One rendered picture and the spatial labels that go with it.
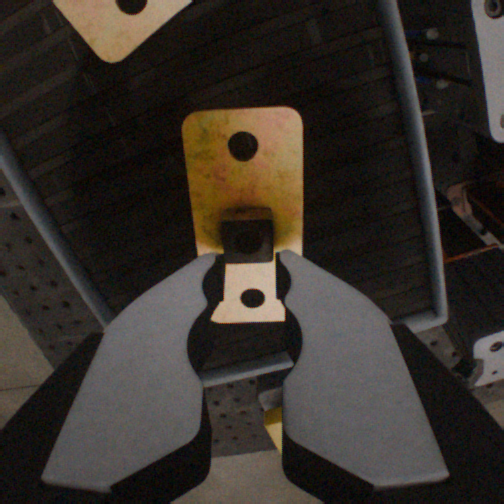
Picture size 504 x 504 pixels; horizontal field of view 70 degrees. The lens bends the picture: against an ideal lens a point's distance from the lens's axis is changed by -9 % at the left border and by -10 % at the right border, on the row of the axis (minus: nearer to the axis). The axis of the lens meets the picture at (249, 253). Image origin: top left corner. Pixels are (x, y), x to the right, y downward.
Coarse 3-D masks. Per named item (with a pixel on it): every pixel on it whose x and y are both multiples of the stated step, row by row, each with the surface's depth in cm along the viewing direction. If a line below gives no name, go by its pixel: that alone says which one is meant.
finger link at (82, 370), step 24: (96, 336) 9; (72, 360) 8; (48, 384) 8; (72, 384) 8; (24, 408) 7; (48, 408) 7; (0, 432) 6; (24, 432) 7; (48, 432) 7; (0, 456) 6; (24, 456) 6; (48, 456) 6; (0, 480) 6; (24, 480) 6
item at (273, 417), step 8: (280, 408) 21; (264, 416) 21; (272, 416) 21; (280, 416) 20; (264, 424) 21; (272, 424) 20; (280, 424) 20; (272, 432) 21; (280, 432) 20; (280, 440) 21; (280, 448) 21
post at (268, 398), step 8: (288, 368) 22; (264, 376) 23; (272, 376) 22; (280, 376) 22; (264, 384) 22; (272, 384) 22; (280, 384) 22; (256, 392) 23; (264, 392) 22; (272, 392) 22; (280, 392) 22; (264, 400) 22; (272, 400) 22; (280, 400) 22; (264, 408) 22; (272, 408) 22
